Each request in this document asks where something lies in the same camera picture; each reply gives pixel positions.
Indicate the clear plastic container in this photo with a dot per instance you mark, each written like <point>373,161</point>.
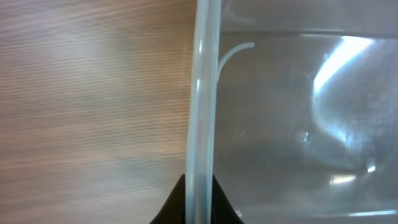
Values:
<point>294,111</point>

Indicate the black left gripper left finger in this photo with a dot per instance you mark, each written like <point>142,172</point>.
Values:
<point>173,210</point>

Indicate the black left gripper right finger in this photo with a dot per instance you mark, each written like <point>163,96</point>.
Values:
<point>222,211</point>

